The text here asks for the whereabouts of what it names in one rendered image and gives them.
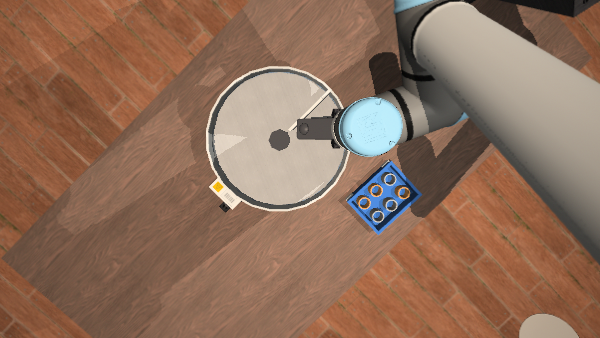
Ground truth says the bronze bushing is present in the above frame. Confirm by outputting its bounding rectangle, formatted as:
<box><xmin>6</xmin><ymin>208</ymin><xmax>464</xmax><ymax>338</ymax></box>
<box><xmin>394</xmin><ymin>185</ymin><xmax>410</xmax><ymax>199</ymax></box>
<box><xmin>368</xmin><ymin>183</ymin><xmax>383</xmax><ymax>197</ymax></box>
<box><xmin>356</xmin><ymin>195</ymin><xmax>371</xmax><ymax>209</ymax></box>

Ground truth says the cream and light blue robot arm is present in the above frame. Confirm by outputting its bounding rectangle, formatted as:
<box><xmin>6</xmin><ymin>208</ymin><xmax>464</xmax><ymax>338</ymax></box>
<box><xmin>297</xmin><ymin>0</ymin><xmax>600</xmax><ymax>265</ymax></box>

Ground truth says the grey metal sleeve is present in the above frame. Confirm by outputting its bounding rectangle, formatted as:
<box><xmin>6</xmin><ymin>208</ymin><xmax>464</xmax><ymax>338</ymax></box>
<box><xmin>369</xmin><ymin>208</ymin><xmax>384</xmax><ymax>223</ymax></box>
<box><xmin>382</xmin><ymin>197</ymin><xmax>397</xmax><ymax>211</ymax></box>
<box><xmin>381</xmin><ymin>172</ymin><xmax>396</xmax><ymax>186</ymax></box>

